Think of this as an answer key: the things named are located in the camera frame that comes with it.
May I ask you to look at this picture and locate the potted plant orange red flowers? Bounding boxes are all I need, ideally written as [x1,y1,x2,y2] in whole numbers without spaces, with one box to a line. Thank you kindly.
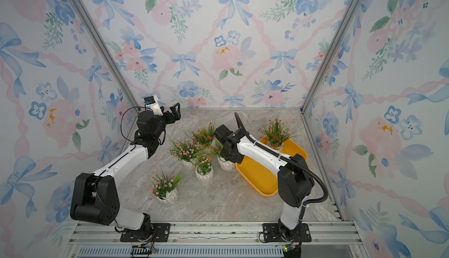
[212,139,235,172]

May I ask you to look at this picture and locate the potted plant pink white pot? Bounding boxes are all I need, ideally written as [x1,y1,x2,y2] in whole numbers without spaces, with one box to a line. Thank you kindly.
[195,154,214,184]

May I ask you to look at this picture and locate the yellow storage box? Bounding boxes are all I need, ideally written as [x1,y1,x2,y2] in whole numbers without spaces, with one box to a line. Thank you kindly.
[236,140,308,197]

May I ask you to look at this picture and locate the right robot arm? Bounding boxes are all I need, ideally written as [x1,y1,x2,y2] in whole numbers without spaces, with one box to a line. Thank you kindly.
[214,125,315,232]

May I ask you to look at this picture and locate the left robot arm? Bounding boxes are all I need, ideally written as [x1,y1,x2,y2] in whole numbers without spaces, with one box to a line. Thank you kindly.
[70,102,181,235]

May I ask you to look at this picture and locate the potted plant pink flowers centre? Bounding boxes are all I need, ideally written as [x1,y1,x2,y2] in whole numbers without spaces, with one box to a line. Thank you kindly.
[170,140,201,170]

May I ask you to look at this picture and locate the potted plant pink front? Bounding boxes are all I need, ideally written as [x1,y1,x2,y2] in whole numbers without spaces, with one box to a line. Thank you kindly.
[151,171,182,205]

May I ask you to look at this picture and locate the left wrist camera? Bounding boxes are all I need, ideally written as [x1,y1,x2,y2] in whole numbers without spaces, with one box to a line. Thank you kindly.
[144,95,163,116]

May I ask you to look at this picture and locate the black cable hose right arm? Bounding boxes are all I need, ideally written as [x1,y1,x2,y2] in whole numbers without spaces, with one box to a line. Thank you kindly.
[234,112,329,207]

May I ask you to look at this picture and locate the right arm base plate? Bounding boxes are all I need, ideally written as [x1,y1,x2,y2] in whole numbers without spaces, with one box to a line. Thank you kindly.
[261,222,312,244]

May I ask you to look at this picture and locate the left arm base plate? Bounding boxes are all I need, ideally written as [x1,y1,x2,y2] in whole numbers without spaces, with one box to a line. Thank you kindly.
[120,223,171,243]

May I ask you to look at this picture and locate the aluminium front rail frame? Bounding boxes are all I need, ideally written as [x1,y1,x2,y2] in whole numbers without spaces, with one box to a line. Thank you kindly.
[62,221,368,258]

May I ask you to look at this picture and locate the aluminium corner post left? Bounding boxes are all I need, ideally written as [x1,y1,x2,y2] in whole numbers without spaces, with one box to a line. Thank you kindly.
[69,0,138,106]

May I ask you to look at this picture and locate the aluminium corner post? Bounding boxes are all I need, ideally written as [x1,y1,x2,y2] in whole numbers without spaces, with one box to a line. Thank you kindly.
[69,0,138,106]
[301,0,362,115]

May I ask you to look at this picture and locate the aluminium corner post right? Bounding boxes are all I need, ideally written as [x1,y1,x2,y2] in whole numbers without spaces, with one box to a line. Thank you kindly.
[301,0,362,115]

